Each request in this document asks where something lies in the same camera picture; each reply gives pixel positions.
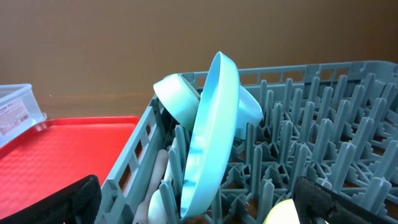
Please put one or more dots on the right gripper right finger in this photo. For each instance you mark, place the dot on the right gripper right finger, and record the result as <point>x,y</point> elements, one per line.
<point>314,203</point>

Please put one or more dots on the yellow plastic cup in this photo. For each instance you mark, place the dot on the yellow plastic cup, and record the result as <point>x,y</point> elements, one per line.
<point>283,213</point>

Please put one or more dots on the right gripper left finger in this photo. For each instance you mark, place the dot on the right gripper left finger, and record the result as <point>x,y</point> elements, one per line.
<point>76,203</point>

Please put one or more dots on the light blue plate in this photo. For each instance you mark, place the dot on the light blue plate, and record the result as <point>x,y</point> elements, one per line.
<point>212,137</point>

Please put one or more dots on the pink plastic fork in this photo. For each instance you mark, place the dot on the pink plastic fork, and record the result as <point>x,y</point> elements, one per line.
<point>141,216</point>

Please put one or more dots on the red serving tray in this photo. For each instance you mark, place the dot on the red serving tray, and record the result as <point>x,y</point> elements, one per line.
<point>58,152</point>

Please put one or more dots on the cream plastic spoon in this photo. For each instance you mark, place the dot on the cream plastic spoon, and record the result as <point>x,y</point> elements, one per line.
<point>156,213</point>

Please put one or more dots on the mint green bowl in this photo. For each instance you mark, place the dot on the mint green bowl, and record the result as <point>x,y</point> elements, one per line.
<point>179,98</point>

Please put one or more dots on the clear plastic bin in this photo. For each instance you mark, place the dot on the clear plastic bin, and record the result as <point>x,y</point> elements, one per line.
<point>19,111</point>

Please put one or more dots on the grey dishwasher rack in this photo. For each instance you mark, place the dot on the grey dishwasher rack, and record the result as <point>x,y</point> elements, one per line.
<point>335,123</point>

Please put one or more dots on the light blue small bowl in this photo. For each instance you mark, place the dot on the light blue small bowl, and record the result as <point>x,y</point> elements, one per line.
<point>249,111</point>

